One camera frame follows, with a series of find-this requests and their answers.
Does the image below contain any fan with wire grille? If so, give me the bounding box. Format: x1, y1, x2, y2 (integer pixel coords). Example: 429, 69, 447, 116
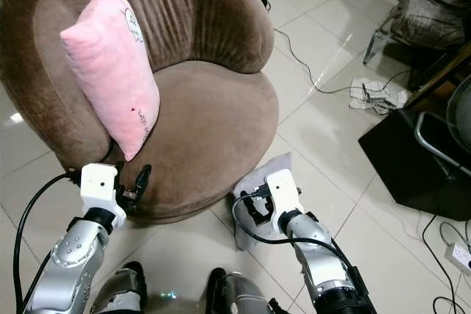
445, 71, 471, 147

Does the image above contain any thin black floor cable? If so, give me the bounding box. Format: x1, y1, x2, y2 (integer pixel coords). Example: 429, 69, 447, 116
274, 27, 413, 96

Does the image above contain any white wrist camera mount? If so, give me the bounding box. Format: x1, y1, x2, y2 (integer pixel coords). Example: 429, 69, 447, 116
265, 169, 303, 235
79, 163, 124, 226

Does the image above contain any robot leg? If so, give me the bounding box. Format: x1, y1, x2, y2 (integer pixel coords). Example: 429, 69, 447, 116
99, 261, 149, 314
205, 267, 297, 314

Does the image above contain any black looped floor cable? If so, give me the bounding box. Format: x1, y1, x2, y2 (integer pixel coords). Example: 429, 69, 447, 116
421, 211, 471, 314

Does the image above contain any clear acrylic stand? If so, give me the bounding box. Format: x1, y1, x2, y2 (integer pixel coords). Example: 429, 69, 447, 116
363, 9, 400, 65

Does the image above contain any grey plaid fabric chair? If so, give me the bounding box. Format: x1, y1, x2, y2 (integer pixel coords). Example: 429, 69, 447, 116
390, 0, 471, 51

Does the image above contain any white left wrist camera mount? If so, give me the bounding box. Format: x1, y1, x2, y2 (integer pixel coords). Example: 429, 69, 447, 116
79, 163, 124, 226

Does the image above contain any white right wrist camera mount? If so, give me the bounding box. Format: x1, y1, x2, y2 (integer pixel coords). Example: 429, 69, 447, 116
265, 169, 303, 235

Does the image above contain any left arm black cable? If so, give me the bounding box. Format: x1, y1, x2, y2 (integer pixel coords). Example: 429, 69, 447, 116
15, 169, 82, 309

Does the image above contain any white crumpled cloth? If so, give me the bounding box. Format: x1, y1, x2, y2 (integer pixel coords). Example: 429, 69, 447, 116
350, 76, 409, 115

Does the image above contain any right robot leg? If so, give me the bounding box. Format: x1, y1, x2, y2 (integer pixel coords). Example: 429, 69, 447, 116
205, 267, 297, 314

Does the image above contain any brown round suede sofa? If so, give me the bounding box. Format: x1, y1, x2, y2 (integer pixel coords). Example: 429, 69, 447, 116
0, 0, 280, 225

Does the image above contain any left robot leg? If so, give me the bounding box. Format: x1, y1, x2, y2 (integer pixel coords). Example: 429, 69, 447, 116
99, 261, 149, 314

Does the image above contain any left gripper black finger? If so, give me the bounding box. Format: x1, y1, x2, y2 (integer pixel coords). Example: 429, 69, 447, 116
132, 165, 152, 201

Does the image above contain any pink pillow with print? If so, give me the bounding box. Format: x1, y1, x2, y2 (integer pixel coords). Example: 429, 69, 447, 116
60, 0, 161, 162

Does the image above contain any grey metal tube frame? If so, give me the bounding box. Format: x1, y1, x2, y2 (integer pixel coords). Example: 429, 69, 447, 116
414, 112, 471, 176

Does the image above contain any black box cabinet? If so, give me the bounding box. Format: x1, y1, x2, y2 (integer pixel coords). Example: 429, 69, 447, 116
358, 108, 471, 212

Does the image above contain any white power strip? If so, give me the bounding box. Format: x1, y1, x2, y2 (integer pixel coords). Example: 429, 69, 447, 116
444, 240, 471, 272

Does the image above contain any brown wooden table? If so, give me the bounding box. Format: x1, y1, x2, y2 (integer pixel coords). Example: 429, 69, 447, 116
405, 42, 471, 109

